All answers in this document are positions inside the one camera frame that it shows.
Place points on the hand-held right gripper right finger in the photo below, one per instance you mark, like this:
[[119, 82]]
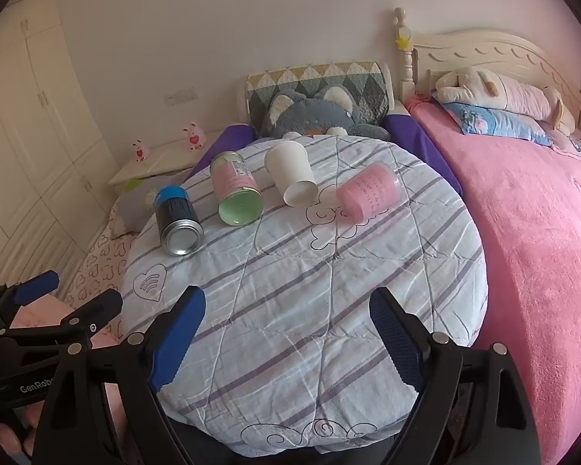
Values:
[[398, 344]]

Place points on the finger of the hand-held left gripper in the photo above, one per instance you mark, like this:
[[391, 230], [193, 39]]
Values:
[[94, 310], [36, 286]]

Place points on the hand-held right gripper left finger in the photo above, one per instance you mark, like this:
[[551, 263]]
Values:
[[176, 344]]

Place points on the pink plastic cup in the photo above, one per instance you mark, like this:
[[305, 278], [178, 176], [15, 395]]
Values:
[[368, 189]]

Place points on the white paper cup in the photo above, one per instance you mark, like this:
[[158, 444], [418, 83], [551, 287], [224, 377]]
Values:
[[290, 169]]

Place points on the heart print sheet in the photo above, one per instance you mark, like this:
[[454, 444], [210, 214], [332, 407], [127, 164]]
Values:
[[101, 264]]

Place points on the grey pillow with green patch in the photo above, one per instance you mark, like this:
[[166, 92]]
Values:
[[135, 203]]

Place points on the striped white quilt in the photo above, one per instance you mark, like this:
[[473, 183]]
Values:
[[290, 300]]

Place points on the black can with blue top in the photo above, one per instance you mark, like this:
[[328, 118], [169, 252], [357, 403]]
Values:
[[176, 218]]

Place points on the cream wardrobe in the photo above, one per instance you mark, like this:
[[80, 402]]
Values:
[[34, 131]]

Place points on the pink rabbit figurine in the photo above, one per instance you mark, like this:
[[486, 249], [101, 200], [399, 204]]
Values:
[[140, 151], [194, 137]]

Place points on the cream nightstand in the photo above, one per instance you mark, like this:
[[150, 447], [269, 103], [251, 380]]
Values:
[[164, 160]]

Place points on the green and pink can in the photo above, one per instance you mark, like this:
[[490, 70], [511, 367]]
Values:
[[235, 184]]

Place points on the pink fleece blanket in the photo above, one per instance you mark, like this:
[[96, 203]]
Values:
[[537, 232]]

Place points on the purple bed sheet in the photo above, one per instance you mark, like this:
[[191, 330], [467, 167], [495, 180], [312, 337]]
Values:
[[409, 133]]

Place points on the blue printed pillow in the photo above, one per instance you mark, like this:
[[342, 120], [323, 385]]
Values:
[[489, 121]]

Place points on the grey plush toy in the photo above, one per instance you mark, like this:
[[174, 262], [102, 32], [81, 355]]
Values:
[[314, 111]]

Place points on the white and pink plush toy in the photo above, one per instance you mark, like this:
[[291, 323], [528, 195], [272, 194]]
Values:
[[465, 88]]

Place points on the cream wooden bedpost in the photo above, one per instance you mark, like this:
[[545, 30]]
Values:
[[405, 77]]

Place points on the pink printed pillow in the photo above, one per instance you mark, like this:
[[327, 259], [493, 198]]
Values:
[[578, 147]]

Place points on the triangle patterned quilted cushion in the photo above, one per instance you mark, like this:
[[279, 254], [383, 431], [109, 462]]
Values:
[[319, 75]]

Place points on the yellow star sticker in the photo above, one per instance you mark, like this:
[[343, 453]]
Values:
[[403, 42]]

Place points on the cream wooden headboard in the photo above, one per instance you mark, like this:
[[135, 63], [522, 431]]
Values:
[[489, 51]]

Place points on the white wall socket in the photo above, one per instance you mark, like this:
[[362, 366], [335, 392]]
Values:
[[180, 97]]

